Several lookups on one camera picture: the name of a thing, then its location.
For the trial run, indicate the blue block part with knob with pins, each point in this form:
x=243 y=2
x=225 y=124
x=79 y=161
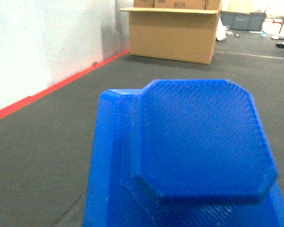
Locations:
x=181 y=153

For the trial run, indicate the large cardboard box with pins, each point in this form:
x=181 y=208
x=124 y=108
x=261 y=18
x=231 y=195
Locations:
x=181 y=30

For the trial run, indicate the grey plastic tote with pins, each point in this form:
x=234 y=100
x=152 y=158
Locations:
x=252 y=21

